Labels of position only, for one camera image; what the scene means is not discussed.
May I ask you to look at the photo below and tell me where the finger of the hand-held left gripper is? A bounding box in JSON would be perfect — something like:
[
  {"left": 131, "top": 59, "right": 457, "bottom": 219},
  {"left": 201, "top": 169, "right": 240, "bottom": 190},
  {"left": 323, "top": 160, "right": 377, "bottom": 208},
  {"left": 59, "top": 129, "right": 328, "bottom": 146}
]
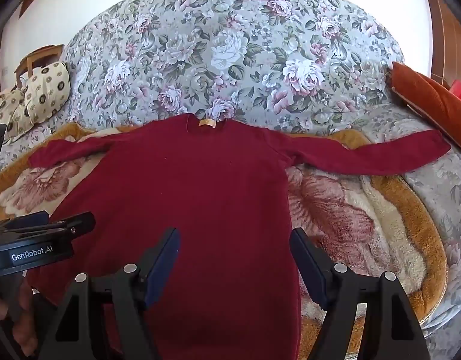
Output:
[
  {"left": 47, "top": 211, "right": 97, "bottom": 239},
  {"left": 6, "top": 211, "right": 50, "bottom": 232}
]

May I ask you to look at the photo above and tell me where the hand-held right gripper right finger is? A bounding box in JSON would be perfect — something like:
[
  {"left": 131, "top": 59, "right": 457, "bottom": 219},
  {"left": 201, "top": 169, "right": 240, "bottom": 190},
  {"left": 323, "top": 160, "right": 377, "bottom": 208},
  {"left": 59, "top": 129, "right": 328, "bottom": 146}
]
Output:
[{"left": 290, "top": 227, "right": 432, "bottom": 360}]

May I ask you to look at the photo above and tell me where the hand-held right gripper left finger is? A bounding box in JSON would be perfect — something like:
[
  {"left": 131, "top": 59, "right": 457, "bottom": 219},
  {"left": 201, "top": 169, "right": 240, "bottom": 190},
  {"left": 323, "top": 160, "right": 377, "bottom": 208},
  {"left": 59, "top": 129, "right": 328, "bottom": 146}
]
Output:
[{"left": 39, "top": 227, "right": 181, "bottom": 360}]

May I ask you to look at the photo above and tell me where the dark red sweater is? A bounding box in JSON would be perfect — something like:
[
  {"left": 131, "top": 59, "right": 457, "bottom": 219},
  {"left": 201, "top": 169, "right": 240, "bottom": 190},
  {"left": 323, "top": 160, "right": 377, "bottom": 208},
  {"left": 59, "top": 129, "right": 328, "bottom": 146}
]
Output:
[{"left": 28, "top": 114, "right": 452, "bottom": 360}]

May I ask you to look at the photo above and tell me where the person's left hand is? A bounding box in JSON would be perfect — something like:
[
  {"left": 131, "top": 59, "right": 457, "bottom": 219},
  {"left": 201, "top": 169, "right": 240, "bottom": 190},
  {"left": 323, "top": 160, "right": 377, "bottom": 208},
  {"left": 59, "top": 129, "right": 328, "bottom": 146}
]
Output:
[{"left": 0, "top": 279, "right": 39, "bottom": 358}]

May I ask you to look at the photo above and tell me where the fleece floral blanket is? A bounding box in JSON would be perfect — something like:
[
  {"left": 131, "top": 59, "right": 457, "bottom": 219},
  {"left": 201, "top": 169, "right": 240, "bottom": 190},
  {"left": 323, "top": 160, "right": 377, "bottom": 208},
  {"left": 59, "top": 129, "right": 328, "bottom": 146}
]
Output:
[{"left": 0, "top": 122, "right": 449, "bottom": 360}]

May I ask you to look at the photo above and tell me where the grey floral bed sheet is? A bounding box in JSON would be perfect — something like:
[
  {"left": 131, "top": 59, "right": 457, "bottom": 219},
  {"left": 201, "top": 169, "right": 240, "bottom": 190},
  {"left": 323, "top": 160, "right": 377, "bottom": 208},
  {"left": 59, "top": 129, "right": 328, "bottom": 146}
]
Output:
[{"left": 1, "top": 103, "right": 461, "bottom": 360}]

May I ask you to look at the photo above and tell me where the wooden chair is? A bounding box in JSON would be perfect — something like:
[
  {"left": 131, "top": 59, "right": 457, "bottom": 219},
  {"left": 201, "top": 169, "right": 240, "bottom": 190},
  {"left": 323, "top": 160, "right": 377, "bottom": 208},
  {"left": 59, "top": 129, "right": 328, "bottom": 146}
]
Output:
[{"left": 14, "top": 44, "right": 65, "bottom": 88}]

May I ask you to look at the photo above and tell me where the rust velvet cushion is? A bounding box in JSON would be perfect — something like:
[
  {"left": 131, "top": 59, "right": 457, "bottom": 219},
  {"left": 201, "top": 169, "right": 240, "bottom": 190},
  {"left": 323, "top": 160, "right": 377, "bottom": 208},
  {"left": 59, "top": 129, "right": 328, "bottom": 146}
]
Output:
[{"left": 387, "top": 61, "right": 461, "bottom": 159}]

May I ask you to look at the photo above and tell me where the grey floral quilt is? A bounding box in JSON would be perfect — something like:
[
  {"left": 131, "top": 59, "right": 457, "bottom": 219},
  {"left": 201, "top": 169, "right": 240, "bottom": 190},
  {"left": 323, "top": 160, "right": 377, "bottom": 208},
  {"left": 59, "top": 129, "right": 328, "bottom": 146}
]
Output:
[{"left": 61, "top": 0, "right": 406, "bottom": 136}]

